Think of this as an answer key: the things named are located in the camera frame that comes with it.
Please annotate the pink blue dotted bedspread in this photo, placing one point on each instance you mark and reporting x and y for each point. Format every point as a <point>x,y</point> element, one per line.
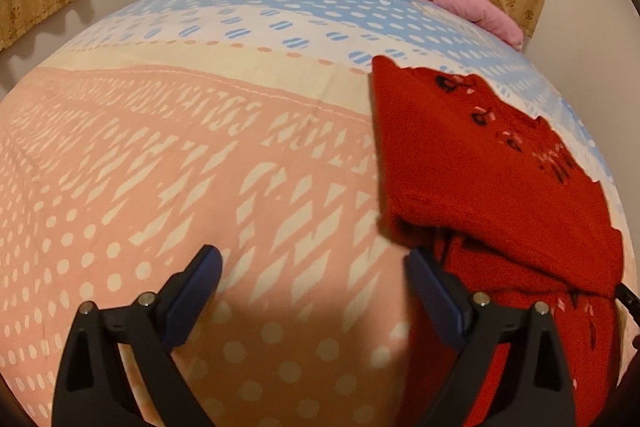
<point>246,125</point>

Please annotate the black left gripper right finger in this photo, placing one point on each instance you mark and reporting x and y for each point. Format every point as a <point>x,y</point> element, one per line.
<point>533,385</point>

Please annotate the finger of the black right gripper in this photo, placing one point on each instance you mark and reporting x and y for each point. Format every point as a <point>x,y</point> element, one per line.
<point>629,300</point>

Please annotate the red knitted sweater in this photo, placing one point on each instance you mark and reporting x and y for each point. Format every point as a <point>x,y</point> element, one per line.
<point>505,208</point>

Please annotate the pink folded blanket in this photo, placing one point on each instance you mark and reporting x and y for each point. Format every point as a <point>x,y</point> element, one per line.
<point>485,14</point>

